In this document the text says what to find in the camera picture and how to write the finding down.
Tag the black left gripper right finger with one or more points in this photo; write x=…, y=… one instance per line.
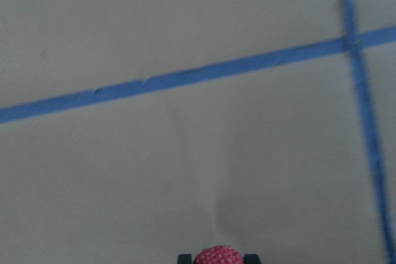
x=251, y=257

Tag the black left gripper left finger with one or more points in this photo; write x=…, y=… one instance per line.
x=186, y=257

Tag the red strawberry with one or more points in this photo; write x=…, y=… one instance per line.
x=219, y=254

